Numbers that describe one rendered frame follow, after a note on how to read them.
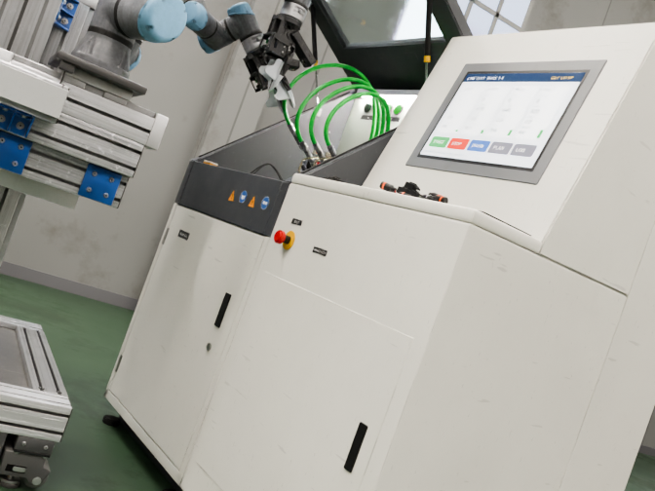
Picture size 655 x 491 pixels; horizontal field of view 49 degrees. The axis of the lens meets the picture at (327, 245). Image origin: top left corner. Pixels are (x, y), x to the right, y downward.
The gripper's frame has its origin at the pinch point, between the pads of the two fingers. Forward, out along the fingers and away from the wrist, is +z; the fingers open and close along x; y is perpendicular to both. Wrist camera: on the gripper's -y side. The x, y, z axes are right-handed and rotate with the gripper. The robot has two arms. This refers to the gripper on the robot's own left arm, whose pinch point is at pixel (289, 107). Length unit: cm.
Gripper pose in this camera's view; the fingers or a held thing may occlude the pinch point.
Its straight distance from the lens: 237.4
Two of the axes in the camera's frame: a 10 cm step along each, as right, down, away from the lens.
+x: 4.3, -0.9, -9.0
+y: -8.0, 4.2, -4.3
